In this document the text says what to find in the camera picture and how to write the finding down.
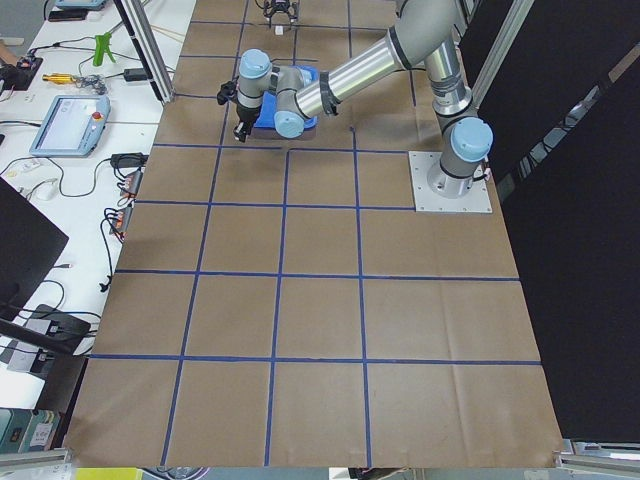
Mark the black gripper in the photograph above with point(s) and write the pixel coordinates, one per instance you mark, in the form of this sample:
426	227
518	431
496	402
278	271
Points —
244	112
280	10

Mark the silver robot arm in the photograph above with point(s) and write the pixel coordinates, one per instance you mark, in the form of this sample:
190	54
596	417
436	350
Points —
421	36

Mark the blue plastic tray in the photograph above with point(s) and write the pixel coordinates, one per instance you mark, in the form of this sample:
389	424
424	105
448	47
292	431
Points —
266	124

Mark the black power adapter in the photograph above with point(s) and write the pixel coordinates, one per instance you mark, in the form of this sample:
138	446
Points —
134	75

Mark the green clamp tool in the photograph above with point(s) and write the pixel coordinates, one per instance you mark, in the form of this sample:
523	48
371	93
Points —
102	49

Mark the blue teach pendant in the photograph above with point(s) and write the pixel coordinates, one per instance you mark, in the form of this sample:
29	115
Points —
91	5
72	127

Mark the brown paper table cover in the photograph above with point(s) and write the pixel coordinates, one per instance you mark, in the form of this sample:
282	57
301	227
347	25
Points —
281	303

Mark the black monitor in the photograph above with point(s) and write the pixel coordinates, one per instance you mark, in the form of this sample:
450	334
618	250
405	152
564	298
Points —
30	246

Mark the aluminium frame post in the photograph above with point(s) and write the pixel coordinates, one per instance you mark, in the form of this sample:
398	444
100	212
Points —
138	27

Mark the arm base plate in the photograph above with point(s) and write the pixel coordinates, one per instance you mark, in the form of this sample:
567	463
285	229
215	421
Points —
436	192

